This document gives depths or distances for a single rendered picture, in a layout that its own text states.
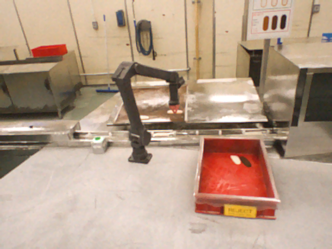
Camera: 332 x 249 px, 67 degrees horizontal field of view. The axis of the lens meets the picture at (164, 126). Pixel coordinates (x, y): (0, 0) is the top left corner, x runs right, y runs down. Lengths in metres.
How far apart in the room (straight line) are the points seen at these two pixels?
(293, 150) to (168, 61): 4.09
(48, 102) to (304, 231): 3.86
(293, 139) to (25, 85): 3.83
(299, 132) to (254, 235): 0.59
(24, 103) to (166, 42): 2.74
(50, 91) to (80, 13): 1.93
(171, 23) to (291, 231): 4.48
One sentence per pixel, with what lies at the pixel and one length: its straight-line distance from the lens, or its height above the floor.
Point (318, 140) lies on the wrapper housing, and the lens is 1.47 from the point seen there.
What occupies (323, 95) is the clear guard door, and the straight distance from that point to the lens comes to 1.36.
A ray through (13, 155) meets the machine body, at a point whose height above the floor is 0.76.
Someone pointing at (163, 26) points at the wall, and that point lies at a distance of 5.14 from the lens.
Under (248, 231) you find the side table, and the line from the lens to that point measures 1.06.
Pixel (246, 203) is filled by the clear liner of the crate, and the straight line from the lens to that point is 1.04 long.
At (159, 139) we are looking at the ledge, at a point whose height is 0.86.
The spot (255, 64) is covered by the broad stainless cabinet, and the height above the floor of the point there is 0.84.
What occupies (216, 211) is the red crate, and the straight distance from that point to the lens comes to 1.09.
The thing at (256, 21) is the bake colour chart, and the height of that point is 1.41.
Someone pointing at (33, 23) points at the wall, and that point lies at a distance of 6.03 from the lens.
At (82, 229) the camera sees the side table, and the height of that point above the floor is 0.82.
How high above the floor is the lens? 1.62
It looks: 27 degrees down
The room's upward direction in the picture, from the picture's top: 5 degrees counter-clockwise
